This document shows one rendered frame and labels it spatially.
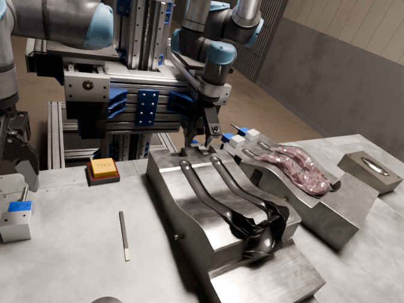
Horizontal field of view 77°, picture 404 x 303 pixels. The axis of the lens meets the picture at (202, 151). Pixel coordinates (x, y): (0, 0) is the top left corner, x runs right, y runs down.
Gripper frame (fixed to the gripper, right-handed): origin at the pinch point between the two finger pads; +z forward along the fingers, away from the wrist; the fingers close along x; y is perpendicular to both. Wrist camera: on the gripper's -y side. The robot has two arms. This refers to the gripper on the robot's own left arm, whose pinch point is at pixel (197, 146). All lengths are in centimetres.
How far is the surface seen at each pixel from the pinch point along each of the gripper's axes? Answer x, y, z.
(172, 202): 18.4, -25.3, -2.5
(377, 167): -79, -23, -1
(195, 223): 17.6, -35.8, -7.0
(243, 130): -23.6, 6.5, -2.2
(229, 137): -14.3, 1.8, -2.2
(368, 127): -261, 75, 44
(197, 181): 9.4, -20.0, -3.5
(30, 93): 71, 204, 85
